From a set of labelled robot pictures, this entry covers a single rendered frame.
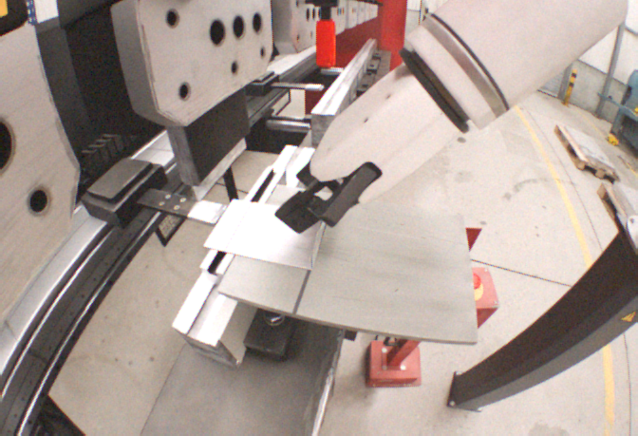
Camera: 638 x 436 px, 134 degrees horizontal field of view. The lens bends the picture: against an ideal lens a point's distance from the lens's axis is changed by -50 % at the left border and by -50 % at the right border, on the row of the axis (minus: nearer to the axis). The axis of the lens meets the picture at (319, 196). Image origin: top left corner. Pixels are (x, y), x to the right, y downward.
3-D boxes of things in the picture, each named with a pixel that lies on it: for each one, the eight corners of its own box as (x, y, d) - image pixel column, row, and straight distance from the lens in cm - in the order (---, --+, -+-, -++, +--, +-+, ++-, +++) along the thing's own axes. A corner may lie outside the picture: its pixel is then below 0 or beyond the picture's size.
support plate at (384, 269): (474, 346, 29) (478, 342, 29) (218, 294, 30) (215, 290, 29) (460, 219, 39) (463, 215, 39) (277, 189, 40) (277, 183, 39)
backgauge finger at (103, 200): (201, 258, 34) (188, 230, 30) (89, 216, 53) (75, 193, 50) (244, 196, 40) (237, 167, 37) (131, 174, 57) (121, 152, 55)
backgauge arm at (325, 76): (349, 92, 160) (350, 68, 156) (248, 85, 180) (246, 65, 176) (351, 88, 167) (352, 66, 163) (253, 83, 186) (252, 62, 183)
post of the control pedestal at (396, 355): (400, 365, 119) (452, 305, 71) (386, 365, 118) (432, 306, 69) (399, 353, 121) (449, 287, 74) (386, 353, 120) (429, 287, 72)
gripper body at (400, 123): (408, 33, 25) (325, 112, 27) (418, 49, 15) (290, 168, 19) (463, 96, 27) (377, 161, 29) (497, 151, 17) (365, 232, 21)
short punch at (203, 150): (206, 204, 25) (178, 105, 21) (189, 200, 26) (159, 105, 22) (253, 148, 32) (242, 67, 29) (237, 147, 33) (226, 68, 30)
